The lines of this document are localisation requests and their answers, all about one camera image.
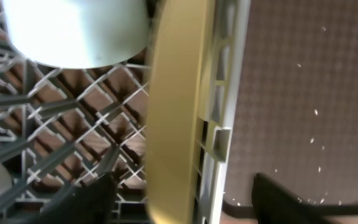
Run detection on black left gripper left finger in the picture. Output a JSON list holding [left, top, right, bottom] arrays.
[[25, 173, 117, 224]]

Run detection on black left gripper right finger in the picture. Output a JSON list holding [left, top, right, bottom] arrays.
[[251, 173, 332, 224]]

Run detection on yellow round plate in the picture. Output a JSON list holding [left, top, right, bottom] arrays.
[[144, 0, 215, 224]]

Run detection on light blue bowl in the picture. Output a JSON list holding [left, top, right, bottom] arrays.
[[0, 0, 150, 69]]

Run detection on grey plastic dishwasher rack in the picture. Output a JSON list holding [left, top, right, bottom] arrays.
[[0, 1, 250, 223]]

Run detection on dark brown serving tray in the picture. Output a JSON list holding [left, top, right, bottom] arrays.
[[223, 0, 358, 218]]

